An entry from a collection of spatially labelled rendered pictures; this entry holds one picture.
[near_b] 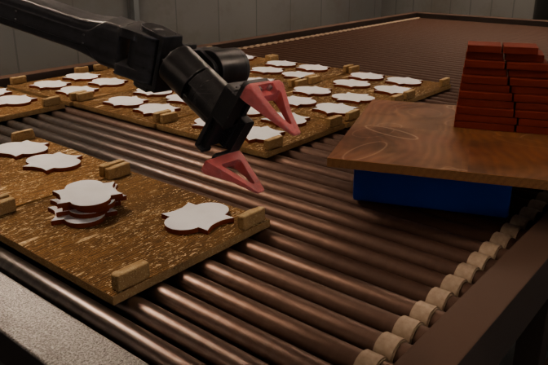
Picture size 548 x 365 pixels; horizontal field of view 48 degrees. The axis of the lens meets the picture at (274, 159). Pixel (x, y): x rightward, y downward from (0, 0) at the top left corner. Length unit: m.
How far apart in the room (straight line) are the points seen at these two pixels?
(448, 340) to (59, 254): 0.62
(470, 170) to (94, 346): 0.68
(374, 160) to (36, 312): 0.62
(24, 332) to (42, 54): 3.38
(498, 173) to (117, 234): 0.67
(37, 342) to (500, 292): 0.63
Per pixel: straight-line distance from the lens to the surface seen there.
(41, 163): 1.49
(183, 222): 1.11
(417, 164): 1.14
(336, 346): 0.84
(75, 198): 1.18
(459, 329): 0.84
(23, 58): 4.16
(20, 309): 0.98
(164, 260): 1.01
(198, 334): 0.86
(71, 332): 0.91
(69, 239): 1.12
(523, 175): 1.13
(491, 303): 0.91
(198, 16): 4.82
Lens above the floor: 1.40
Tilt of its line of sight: 19 degrees down
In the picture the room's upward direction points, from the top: straight up
